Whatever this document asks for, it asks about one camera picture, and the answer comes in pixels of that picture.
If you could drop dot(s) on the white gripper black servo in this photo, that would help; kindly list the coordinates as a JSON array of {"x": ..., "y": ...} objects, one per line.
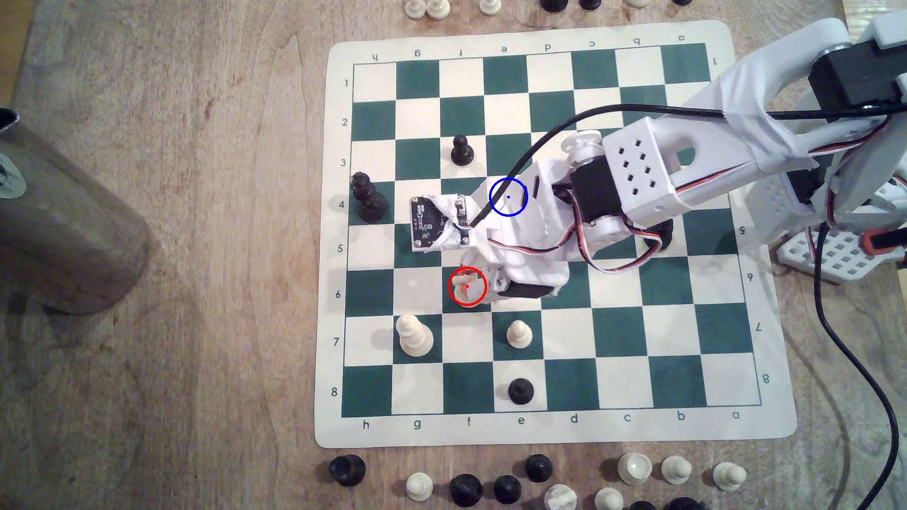
[{"x": 524, "y": 289}]

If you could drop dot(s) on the white pawn chess piece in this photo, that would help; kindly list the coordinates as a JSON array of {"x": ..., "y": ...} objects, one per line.
[
  {"x": 519, "y": 334},
  {"x": 419, "y": 486},
  {"x": 460, "y": 281}
]

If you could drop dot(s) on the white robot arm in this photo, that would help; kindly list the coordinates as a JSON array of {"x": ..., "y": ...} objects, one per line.
[{"x": 708, "y": 156}]

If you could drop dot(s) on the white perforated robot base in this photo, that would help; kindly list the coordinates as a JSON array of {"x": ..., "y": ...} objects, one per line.
[{"x": 829, "y": 251}]

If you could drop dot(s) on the white king chess piece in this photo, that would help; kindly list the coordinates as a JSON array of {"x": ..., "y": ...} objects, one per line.
[{"x": 414, "y": 338}]

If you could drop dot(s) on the black pawn chess piece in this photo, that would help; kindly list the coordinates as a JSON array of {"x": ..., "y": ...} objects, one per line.
[
  {"x": 521, "y": 391},
  {"x": 462, "y": 152}
]

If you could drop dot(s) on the black king chess piece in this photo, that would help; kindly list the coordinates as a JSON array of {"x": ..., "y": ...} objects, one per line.
[{"x": 370, "y": 202}]

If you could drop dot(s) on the green white chess mat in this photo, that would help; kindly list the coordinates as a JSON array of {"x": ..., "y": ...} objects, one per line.
[{"x": 638, "y": 368}]

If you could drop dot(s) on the white knight chess piece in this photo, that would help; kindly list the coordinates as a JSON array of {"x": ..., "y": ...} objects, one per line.
[{"x": 560, "y": 498}]

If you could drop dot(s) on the orange black clamp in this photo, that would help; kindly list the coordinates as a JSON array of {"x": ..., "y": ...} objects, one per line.
[{"x": 882, "y": 241}]

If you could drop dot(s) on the metal cylindrical cup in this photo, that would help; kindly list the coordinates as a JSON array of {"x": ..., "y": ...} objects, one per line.
[{"x": 64, "y": 234}]

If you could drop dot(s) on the black camera circuit board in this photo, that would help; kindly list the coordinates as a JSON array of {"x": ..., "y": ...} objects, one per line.
[{"x": 427, "y": 223}]

